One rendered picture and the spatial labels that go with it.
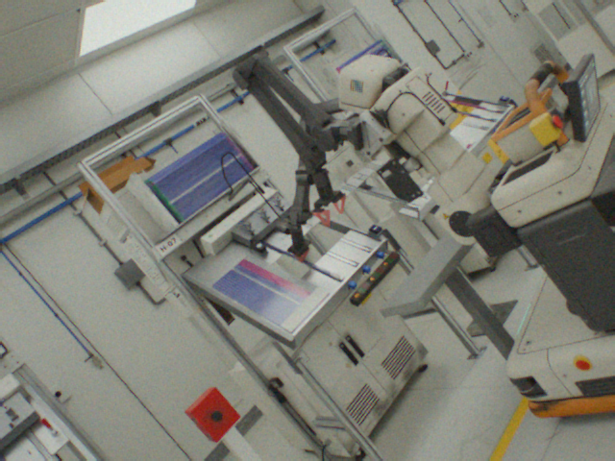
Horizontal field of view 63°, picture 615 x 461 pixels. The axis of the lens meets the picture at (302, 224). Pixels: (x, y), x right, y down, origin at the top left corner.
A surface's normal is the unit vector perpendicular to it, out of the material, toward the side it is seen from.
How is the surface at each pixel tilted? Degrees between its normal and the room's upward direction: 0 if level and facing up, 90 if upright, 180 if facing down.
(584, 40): 90
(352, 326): 90
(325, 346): 90
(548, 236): 90
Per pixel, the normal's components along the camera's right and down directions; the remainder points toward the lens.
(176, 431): 0.45, -0.29
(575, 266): -0.46, 0.56
